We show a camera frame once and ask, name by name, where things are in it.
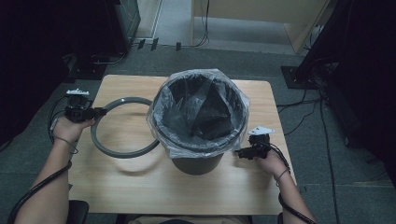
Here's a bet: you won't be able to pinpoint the grey plastic bin ring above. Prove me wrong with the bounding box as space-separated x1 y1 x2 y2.
90 96 161 160

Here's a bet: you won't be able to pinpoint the clear plastic trash bag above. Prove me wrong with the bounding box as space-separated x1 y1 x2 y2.
146 68 251 160

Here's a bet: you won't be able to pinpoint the black chair armrest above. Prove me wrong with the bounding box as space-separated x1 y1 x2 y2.
66 199 91 224

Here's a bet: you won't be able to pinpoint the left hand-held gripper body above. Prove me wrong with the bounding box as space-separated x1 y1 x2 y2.
64 89 94 123

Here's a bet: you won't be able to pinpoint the short black floor cable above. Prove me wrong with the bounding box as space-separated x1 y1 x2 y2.
276 96 322 115

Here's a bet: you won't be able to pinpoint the long black floor cable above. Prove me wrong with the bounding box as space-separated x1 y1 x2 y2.
318 92 341 224

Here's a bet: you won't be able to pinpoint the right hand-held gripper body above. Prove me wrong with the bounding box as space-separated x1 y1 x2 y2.
247 125 276 161

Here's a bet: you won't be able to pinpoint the thin grey wrist band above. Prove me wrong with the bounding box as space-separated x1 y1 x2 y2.
51 134 79 155
273 167 291 188

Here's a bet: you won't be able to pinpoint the black stand base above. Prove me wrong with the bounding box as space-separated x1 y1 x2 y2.
62 52 108 83
280 65 319 91

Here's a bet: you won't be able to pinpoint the black plastic trash bin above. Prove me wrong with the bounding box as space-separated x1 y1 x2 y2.
151 73 248 176

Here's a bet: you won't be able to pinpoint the hanging black cables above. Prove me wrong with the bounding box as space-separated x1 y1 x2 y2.
195 0 211 49

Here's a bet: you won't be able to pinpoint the person's torso clothing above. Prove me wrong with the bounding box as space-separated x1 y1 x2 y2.
128 214 250 224

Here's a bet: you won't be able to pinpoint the person's right hand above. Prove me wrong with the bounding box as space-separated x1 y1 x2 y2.
255 150 290 180

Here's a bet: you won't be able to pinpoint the person's left hand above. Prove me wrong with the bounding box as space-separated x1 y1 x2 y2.
51 116 95 144

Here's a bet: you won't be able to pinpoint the dark curtain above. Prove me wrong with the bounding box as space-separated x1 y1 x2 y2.
0 0 120 150
297 0 396 181

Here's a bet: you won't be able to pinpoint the black computer tower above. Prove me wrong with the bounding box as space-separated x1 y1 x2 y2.
106 0 142 54

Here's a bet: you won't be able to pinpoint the thick black gripper cable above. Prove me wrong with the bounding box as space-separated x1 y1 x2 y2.
7 160 74 224
277 192 318 224

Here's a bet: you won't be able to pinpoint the light wooden desk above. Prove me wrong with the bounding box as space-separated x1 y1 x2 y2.
191 0 332 54

